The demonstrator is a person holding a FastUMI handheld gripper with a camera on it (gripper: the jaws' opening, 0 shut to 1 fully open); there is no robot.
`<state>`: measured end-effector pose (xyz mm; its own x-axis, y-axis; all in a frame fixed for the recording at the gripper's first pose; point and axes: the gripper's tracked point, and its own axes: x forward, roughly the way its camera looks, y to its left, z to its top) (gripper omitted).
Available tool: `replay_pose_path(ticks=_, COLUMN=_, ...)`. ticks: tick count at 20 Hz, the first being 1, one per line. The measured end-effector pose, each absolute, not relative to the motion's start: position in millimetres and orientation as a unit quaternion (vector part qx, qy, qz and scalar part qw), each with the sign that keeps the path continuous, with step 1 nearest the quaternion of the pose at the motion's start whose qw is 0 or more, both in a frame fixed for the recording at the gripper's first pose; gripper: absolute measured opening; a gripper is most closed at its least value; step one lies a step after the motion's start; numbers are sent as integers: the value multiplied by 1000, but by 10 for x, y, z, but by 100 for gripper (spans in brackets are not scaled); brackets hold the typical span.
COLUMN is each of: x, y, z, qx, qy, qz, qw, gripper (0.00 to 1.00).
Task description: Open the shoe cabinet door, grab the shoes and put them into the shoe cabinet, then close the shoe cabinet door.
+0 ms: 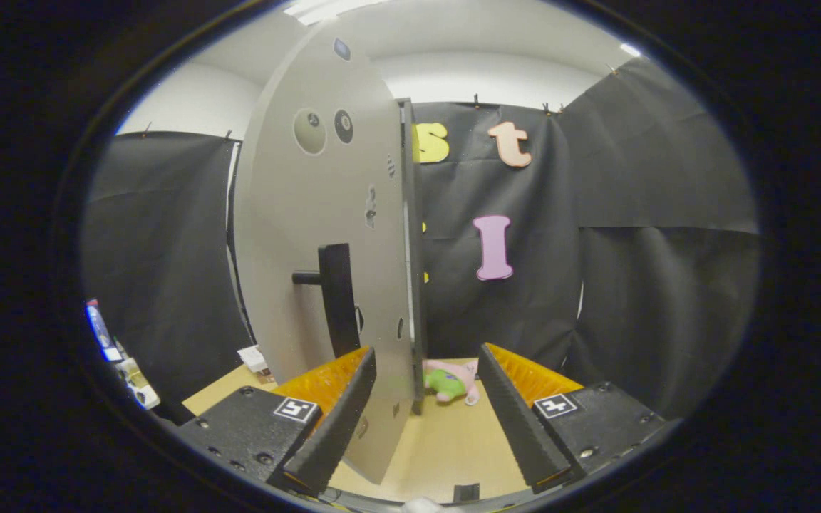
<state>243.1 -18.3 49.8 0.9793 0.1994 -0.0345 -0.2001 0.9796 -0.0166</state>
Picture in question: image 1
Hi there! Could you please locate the blue white object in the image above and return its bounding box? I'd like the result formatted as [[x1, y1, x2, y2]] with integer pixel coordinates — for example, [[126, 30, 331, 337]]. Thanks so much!
[[85, 299, 123, 363]]

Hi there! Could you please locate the pink green plush toy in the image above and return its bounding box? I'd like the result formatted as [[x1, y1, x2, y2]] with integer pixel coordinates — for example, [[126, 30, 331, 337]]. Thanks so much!
[[422, 358, 481, 406]]

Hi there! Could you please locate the long ceiling light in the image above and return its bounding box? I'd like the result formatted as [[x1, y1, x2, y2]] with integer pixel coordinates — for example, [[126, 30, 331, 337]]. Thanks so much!
[[284, 0, 383, 26]]

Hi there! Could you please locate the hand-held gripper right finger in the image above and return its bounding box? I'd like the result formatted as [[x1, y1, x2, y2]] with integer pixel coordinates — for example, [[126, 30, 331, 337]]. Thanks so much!
[[478, 342, 668, 494]]

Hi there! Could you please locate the beige shoe cabinet door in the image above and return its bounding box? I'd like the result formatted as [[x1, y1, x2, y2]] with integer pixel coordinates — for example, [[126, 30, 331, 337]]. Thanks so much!
[[234, 20, 418, 485]]

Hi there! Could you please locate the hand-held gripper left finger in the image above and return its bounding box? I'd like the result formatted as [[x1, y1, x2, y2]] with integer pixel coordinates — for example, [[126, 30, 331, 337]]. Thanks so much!
[[175, 346, 378, 497]]

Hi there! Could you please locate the grey shoe cabinet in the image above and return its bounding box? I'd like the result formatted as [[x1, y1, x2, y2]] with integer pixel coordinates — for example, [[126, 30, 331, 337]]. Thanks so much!
[[400, 98, 427, 415]]

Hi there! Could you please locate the black door handle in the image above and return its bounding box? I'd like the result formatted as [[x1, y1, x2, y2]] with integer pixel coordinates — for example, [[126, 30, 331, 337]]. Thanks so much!
[[292, 243, 361, 359]]

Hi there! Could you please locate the black backdrop cloth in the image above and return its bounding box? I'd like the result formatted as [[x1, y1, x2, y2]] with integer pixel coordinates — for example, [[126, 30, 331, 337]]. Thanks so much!
[[83, 57, 760, 421]]

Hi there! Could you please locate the white yellow packet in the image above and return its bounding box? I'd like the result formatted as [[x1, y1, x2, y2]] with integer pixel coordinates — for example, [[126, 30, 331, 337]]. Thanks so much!
[[115, 356, 162, 410]]

